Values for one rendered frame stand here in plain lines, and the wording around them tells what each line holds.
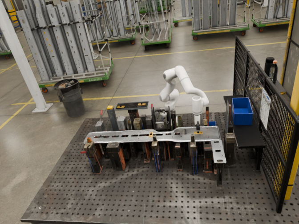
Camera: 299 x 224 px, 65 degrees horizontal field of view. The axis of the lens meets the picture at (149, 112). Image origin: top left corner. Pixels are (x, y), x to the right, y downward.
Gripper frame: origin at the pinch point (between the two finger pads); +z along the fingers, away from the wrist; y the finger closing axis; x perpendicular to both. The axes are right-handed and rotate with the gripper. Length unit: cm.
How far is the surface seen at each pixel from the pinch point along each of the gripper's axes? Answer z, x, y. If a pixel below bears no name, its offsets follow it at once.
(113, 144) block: 5, -81, 17
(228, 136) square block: 1.4, 25.4, 14.6
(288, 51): 26, 166, -239
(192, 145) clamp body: 2.8, -6.1, 24.0
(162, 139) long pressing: 7.6, -34.6, 8.1
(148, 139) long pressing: 7.6, -48.3, 8.0
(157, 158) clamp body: 19.9, -39.8, 21.5
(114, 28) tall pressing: 57, -282, -737
